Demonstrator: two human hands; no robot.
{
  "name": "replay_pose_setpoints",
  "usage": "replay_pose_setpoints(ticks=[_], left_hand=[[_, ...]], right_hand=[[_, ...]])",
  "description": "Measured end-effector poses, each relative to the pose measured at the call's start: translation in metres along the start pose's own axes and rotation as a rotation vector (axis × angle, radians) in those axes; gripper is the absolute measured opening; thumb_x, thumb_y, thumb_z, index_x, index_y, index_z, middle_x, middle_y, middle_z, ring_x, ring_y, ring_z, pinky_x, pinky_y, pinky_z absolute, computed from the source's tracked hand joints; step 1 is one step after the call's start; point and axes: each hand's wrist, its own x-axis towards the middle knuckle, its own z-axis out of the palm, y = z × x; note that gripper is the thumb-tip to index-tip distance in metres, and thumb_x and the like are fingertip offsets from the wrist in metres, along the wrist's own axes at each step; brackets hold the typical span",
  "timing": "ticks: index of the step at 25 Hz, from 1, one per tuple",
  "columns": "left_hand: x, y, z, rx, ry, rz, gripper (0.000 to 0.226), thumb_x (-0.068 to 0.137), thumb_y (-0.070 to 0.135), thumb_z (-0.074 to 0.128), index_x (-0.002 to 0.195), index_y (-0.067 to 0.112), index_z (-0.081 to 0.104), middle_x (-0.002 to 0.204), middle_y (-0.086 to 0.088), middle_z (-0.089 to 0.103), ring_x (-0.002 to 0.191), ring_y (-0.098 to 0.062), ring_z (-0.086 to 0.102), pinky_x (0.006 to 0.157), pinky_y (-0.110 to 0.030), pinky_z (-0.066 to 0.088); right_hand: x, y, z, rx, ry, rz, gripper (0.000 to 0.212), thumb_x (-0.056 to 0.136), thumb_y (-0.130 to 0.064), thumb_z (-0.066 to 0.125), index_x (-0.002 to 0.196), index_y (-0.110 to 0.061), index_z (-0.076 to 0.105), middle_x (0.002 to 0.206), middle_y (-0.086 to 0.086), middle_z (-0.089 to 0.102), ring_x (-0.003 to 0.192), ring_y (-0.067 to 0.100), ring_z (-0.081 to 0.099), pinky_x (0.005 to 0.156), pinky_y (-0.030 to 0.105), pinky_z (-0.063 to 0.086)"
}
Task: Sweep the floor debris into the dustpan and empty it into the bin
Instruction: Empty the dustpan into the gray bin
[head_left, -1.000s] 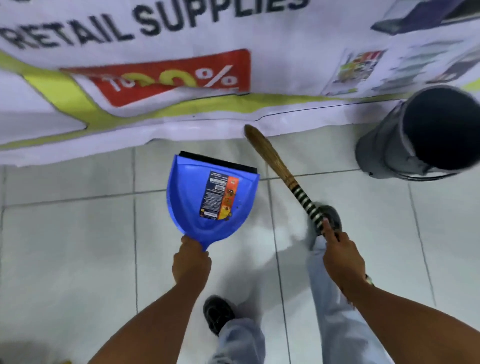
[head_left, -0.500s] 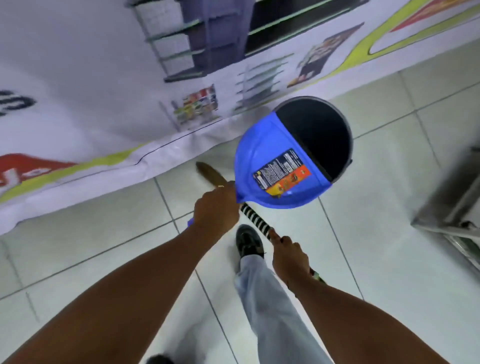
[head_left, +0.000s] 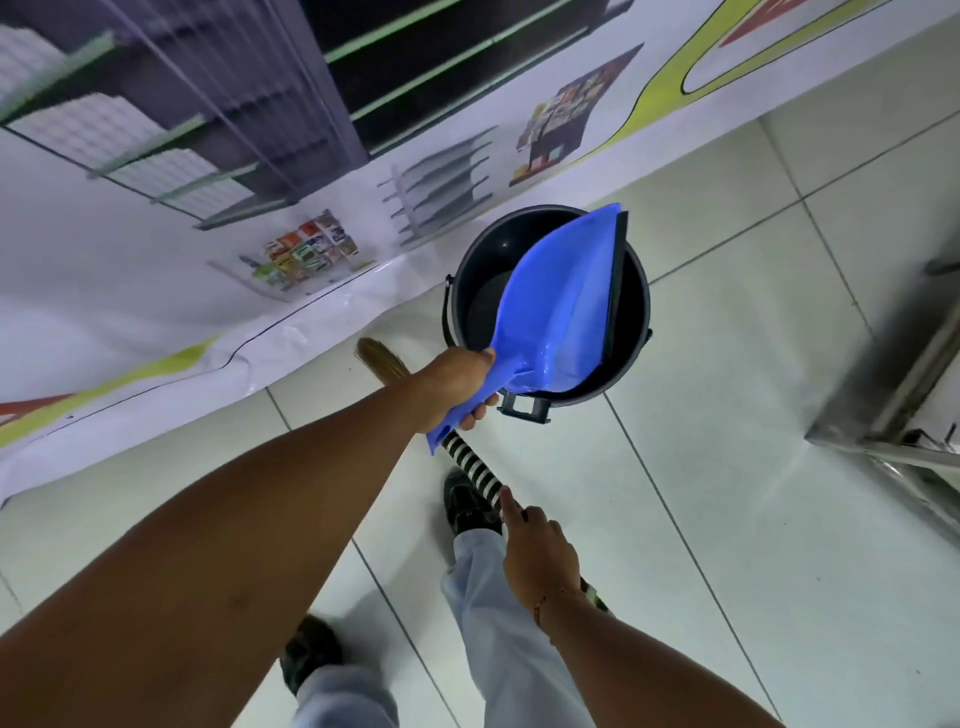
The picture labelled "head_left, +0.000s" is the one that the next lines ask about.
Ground person's left hand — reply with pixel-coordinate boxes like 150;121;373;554
407;346;502;436

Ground person's right hand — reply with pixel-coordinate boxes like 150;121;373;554
498;486;588;605

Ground broom with striped handle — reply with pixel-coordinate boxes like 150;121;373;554
354;336;612;618

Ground blue plastic dustpan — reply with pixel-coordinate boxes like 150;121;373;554
425;202;630;458

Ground person's right forearm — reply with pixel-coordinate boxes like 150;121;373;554
535;589;786;728

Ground person's left forearm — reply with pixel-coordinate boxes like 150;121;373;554
0;367;436;728

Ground black shoe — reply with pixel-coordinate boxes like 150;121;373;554
279;614;345;699
441;468;504;538

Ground black plastic bucket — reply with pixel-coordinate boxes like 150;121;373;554
441;204;654;426

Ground light grey trousers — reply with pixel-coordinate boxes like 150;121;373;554
288;523;601;728

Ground printed white banner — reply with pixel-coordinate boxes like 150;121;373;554
0;0;960;513

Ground thin thread bracelet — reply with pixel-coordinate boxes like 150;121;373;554
532;585;591;628

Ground steel furniture frame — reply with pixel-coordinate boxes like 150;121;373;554
804;253;960;530

